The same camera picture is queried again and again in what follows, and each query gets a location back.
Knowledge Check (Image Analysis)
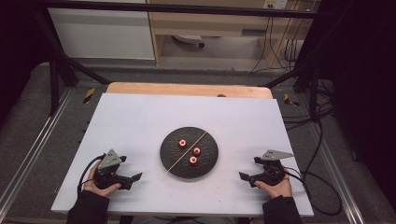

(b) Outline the right hand-held gripper black cable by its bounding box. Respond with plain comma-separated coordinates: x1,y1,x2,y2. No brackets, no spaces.
283,105,344,217

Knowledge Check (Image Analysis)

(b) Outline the black metal frame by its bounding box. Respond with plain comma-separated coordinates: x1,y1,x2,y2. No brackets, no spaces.
32,0,323,123

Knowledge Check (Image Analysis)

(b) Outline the aluminium floor rail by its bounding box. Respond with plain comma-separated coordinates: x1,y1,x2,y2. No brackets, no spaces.
306,123,366,224
0,89,75,213

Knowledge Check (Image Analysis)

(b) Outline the bundle of black cables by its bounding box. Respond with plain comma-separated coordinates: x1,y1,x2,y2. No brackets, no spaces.
250,13,304,75

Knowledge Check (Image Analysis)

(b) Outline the person's left hand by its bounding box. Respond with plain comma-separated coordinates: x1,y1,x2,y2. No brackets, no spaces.
83,160,121,198

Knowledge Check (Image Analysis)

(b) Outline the white power strip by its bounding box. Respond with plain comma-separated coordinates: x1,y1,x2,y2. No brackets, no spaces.
262,0,289,10

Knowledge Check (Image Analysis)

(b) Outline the left hand-held gripper black cable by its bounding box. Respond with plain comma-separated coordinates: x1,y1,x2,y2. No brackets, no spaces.
77,153,107,200

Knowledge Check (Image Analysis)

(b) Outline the hand-held gripper black cable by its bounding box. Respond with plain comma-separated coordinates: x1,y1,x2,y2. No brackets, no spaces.
77,153,107,200
283,105,344,217

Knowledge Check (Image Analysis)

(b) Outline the light wooden desk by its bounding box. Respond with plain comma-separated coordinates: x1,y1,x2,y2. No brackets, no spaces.
146,0,316,68

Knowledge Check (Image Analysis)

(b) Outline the round black textured plate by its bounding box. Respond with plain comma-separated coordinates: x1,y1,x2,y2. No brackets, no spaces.
159,126,219,179

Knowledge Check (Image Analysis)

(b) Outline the black curtain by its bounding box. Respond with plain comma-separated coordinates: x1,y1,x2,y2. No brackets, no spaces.
0,0,52,122
311,0,396,203

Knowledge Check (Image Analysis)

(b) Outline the wooden table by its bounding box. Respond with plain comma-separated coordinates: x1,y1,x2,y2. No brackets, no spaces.
106,81,274,100

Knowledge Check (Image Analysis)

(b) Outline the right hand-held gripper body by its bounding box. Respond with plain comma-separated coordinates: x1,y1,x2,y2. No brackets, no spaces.
248,149,295,188

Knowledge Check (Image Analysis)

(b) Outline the grey object under desk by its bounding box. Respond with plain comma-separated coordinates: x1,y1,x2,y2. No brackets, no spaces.
172,34,205,49

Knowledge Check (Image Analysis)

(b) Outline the thin wooden skewer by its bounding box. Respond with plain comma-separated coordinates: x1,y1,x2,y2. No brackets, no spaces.
164,130,208,175

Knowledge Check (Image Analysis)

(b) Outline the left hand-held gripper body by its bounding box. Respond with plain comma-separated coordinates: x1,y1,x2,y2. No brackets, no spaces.
92,148,134,190

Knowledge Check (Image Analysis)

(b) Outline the person's right hand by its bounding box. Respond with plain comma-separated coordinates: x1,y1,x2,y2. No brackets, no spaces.
254,169,293,200

